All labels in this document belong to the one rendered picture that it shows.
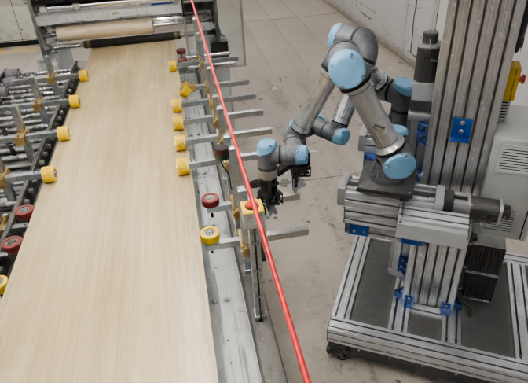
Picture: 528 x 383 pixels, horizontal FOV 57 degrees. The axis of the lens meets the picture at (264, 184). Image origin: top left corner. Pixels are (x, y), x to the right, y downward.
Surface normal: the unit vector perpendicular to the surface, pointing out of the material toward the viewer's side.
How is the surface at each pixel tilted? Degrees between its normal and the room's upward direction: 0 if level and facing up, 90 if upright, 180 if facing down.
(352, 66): 83
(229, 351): 0
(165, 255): 0
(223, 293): 0
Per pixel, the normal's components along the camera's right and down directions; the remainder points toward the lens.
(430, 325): -0.04, -0.84
